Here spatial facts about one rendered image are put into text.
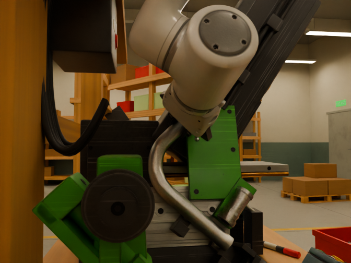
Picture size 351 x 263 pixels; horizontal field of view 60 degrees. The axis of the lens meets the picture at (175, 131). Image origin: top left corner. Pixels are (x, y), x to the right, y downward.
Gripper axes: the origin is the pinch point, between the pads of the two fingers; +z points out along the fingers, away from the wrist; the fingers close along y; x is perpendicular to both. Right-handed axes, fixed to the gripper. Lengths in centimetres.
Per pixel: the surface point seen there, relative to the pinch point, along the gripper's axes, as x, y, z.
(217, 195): 5.0, -15.6, 2.7
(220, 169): 0.3, -12.5, 2.7
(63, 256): 39, 0, 33
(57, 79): -126, 479, 828
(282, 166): -16.4, -24.6, 14.6
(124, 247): 23.6, -8.7, -21.7
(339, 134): -564, -243, 700
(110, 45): 2.3, 18.1, -10.3
